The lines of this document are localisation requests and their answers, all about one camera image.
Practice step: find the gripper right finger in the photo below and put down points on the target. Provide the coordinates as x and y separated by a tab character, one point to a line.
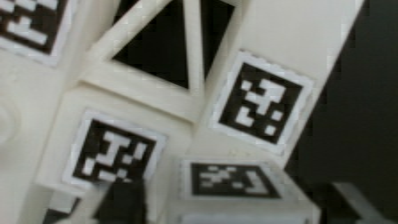
347	208

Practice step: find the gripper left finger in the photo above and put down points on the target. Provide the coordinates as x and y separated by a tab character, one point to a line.
113	204

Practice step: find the white tagged nut cube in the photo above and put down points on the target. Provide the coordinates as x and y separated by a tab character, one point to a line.
237	192

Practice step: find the white chair back frame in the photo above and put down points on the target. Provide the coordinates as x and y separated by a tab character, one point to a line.
148	80

